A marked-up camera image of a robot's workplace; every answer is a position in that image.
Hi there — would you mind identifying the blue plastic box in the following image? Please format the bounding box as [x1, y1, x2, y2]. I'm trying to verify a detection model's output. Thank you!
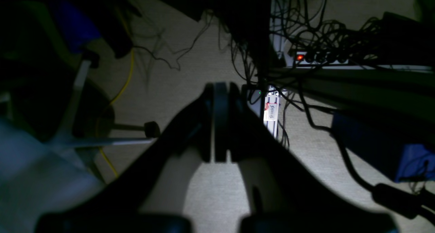
[331, 113, 434, 183]

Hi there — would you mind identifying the office chair base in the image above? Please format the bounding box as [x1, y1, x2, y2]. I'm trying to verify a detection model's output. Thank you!
[1, 50, 161, 168]

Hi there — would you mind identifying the white power strip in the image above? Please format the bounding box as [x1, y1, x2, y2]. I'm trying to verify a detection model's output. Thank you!
[272, 50, 432, 72]

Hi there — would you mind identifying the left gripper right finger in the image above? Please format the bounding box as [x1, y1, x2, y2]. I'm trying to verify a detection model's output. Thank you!
[214, 83, 398, 233]

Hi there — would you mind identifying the yellow cable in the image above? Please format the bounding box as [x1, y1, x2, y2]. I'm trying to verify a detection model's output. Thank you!
[97, 9, 135, 179]

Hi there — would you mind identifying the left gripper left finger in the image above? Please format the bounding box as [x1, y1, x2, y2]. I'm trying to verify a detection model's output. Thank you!
[36, 84, 213, 233]

